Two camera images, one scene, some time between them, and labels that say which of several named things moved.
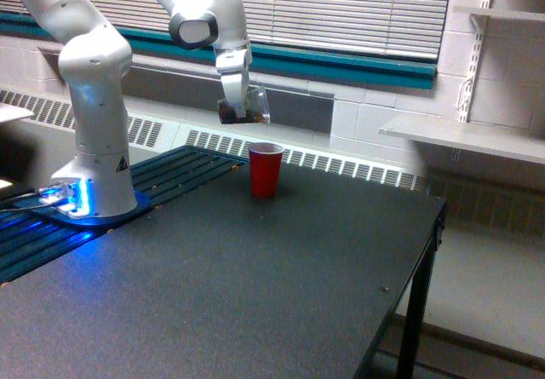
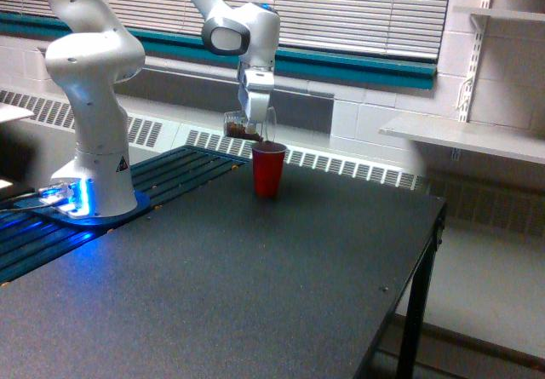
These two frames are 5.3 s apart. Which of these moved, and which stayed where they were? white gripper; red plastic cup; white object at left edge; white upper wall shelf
Moved: white gripper
Stayed: white object at left edge; red plastic cup; white upper wall shelf
